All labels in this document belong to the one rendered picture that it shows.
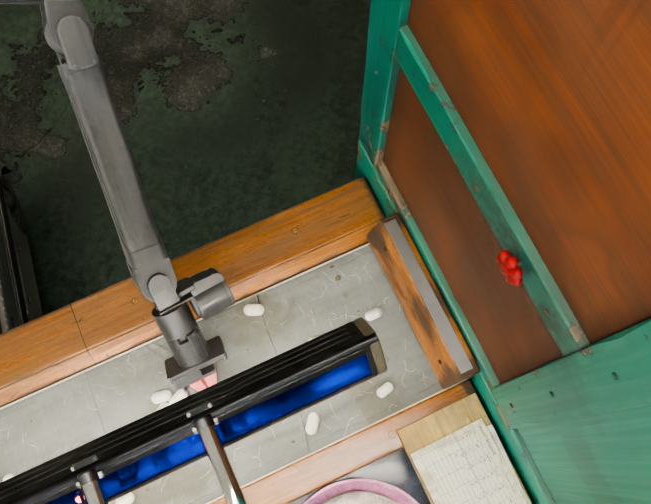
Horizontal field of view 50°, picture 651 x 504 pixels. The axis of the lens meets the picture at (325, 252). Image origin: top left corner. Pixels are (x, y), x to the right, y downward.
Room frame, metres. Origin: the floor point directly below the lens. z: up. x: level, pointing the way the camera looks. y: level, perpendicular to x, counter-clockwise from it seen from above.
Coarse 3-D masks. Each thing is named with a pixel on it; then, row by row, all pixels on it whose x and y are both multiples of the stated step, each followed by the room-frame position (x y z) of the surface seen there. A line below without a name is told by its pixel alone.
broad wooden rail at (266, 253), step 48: (336, 192) 0.48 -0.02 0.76; (240, 240) 0.39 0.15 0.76; (288, 240) 0.39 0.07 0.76; (336, 240) 0.39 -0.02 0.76; (240, 288) 0.30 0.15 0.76; (0, 336) 0.22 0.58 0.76; (48, 336) 0.22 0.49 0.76; (96, 336) 0.22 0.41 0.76; (144, 336) 0.22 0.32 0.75; (0, 384) 0.14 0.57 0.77; (48, 384) 0.14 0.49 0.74
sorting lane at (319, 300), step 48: (288, 288) 0.30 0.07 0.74; (336, 288) 0.30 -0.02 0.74; (384, 288) 0.30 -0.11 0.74; (240, 336) 0.22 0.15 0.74; (288, 336) 0.21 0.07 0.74; (384, 336) 0.21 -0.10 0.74; (96, 384) 0.14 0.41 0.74; (144, 384) 0.13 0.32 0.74; (432, 384) 0.12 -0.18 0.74; (0, 432) 0.06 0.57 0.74; (48, 432) 0.06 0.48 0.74; (96, 432) 0.05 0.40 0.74; (288, 432) 0.05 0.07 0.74; (336, 432) 0.05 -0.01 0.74; (0, 480) -0.02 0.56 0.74; (192, 480) -0.03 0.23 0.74; (240, 480) -0.03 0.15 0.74
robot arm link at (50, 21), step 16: (0, 0) 0.58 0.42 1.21; (16, 0) 0.59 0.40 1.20; (32, 0) 0.59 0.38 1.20; (48, 0) 0.59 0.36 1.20; (64, 0) 0.59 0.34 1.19; (80, 0) 0.60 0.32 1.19; (48, 16) 0.57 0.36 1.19; (64, 16) 0.57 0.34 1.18; (80, 16) 0.58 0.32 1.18; (48, 32) 0.56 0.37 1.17
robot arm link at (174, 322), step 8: (184, 296) 0.26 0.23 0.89; (192, 296) 0.25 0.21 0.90; (176, 304) 0.24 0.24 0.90; (184, 304) 0.24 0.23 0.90; (192, 304) 0.25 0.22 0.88; (152, 312) 0.23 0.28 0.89; (160, 312) 0.23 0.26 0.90; (168, 312) 0.23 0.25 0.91; (176, 312) 0.23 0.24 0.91; (184, 312) 0.23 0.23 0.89; (200, 312) 0.23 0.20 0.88; (160, 320) 0.22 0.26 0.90; (168, 320) 0.22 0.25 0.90; (176, 320) 0.22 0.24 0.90; (184, 320) 0.22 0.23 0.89; (192, 320) 0.22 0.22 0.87; (160, 328) 0.21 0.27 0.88; (168, 328) 0.21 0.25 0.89; (176, 328) 0.20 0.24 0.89; (184, 328) 0.21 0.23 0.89; (192, 328) 0.21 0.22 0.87; (168, 336) 0.19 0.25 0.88; (176, 336) 0.19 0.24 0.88; (184, 336) 0.20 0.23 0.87
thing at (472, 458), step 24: (456, 432) 0.04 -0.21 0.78; (480, 432) 0.04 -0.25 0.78; (432, 456) 0.00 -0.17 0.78; (456, 456) 0.00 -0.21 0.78; (480, 456) 0.00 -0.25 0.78; (504, 456) 0.00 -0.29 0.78; (432, 480) -0.03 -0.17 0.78; (456, 480) -0.04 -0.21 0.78; (480, 480) -0.04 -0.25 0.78; (504, 480) -0.04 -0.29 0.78
